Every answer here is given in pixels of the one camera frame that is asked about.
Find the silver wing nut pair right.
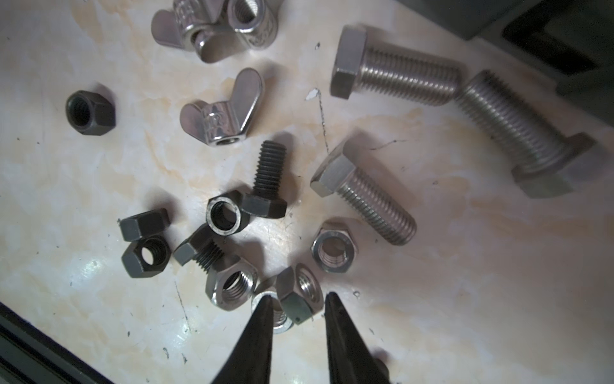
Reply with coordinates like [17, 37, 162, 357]
[227, 0, 278, 51]

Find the silver wing nut pair left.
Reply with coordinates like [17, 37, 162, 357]
[151, 0, 246, 64]

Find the black hex nut lower pair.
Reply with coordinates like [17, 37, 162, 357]
[121, 235, 171, 278]

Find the dark hex nut shiny rim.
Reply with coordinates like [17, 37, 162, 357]
[206, 190, 250, 237]

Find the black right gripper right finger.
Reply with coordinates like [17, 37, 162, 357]
[325, 292, 390, 383]

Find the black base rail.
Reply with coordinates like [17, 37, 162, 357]
[1, 304, 110, 383]

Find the black hex nut lone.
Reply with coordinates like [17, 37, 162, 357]
[65, 91, 116, 136]

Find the silver hex bolt lower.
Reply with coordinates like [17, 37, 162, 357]
[310, 140, 417, 246]

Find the silver hex bolt right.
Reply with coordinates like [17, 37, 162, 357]
[455, 70, 612, 199]

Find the silver wing nut lone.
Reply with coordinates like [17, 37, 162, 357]
[179, 68, 265, 147]

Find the green transparent organizer box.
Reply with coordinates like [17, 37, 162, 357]
[403, 0, 613, 126]

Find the silver hex bolt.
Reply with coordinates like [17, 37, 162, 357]
[455, 70, 612, 199]
[329, 26, 464, 106]
[310, 140, 417, 246]

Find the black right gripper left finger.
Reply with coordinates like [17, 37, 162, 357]
[212, 296, 273, 383]

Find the silver hex nut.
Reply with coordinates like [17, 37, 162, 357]
[205, 255, 258, 311]
[275, 263, 324, 325]
[311, 221, 358, 274]

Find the black hex nut pair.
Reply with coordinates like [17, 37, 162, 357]
[119, 208, 170, 242]
[121, 235, 171, 278]

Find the black hex bolt short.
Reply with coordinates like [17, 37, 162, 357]
[172, 223, 225, 272]

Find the black hex nut upper pair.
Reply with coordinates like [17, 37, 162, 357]
[119, 208, 170, 242]

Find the silver wing nut pair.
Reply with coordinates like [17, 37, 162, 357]
[151, 0, 246, 64]
[227, 0, 278, 51]

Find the black hex bolt upright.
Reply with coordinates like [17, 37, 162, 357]
[240, 140, 287, 219]

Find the silver hex bolt upper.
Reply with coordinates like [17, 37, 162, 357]
[329, 26, 464, 106]

